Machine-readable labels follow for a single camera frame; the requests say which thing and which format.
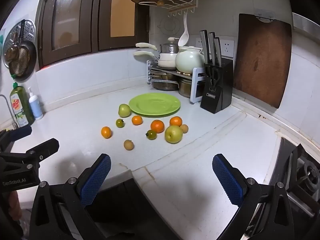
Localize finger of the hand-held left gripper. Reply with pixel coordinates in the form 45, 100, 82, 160
25, 138, 60, 168
0, 126, 32, 153

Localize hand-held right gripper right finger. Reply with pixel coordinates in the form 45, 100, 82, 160
212, 154, 293, 240

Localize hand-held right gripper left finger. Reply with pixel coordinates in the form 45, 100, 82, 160
29, 153, 112, 240

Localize large yellow-green apple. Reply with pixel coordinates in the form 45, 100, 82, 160
164, 125, 183, 144

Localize small green apple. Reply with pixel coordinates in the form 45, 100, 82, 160
118, 104, 132, 118

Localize green plate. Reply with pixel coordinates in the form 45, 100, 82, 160
129, 93, 181, 117

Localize person's left hand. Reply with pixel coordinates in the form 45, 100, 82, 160
9, 192, 21, 218

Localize green dish soap bottle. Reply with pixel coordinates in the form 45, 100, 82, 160
9, 82, 35, 128

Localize light blue pump bottle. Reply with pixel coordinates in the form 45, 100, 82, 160
27, 87, 43, 120

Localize dark frying pan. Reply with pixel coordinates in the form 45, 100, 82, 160
9, 20, 37, 82

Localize black gas stove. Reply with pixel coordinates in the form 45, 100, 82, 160
270, 136, 320, 220

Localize copper mesh strainer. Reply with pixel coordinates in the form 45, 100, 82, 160
4, 32, 28, 77

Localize black knife block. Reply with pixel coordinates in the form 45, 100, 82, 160
200, 59, 234, 114

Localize grey corner shelf rack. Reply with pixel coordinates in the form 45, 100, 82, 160
146, 60, 207, 104

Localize black kitchen scissors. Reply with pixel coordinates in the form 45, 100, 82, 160
210, 67, 219, 91

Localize perforated steel steamer plate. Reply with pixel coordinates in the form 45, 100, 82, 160
2, 19, 37, 68

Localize brown wooden cutting board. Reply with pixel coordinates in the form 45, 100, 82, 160
232, 13, 293, 109

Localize white ceramic pot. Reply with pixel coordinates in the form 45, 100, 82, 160
175, 46, 206, 73

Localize dark brown wooden cabinet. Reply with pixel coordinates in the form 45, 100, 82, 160
37, 0, 150, 68

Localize steel pot with lid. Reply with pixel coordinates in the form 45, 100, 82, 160
160, 37, 178, 55

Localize white ladle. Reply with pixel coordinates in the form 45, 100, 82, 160
178, 12, 190, 46

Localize steel handled knife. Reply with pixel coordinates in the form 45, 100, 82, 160
208, 32, 217, 65
199, 30, 210, 64
213, 37, 223, 67

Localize white pan cream handle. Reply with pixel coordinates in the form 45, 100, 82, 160
136, 42, 176, 61
134, 51, 177, 68

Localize wire trivet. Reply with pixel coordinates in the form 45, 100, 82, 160
158, 17, 181, 34

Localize cutting board wall hook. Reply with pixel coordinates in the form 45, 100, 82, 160
254, 9, 275, 23

